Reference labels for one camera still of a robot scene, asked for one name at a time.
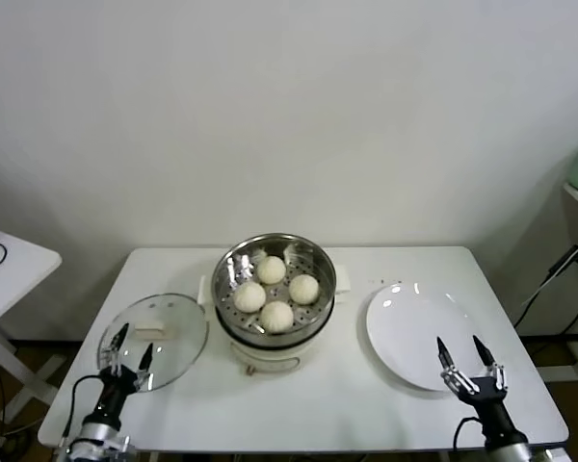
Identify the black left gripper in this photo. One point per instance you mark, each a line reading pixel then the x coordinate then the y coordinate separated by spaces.
pixel 111 394

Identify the stainless steel steamer basket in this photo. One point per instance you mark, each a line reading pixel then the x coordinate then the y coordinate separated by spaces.
pixel 313 313

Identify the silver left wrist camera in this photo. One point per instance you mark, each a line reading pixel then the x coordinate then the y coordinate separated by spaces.
pixel 125 445

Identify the white side table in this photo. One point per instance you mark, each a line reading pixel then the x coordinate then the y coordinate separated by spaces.
pixel 19 274

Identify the white round plate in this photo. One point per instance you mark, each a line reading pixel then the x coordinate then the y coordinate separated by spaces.
pixel 414 327

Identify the steel steamer pot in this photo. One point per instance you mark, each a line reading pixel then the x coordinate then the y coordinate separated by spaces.
pixel 270 361

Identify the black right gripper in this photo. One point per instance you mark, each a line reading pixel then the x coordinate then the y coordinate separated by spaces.
pixel 489 399

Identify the white steamed baozi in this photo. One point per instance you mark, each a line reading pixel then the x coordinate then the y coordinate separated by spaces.
pixel 276 316
pixel 271 269
pixel 249 296
pixel 303 289

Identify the round glass lid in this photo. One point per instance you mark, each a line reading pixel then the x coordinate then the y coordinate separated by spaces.
pixel 183 337

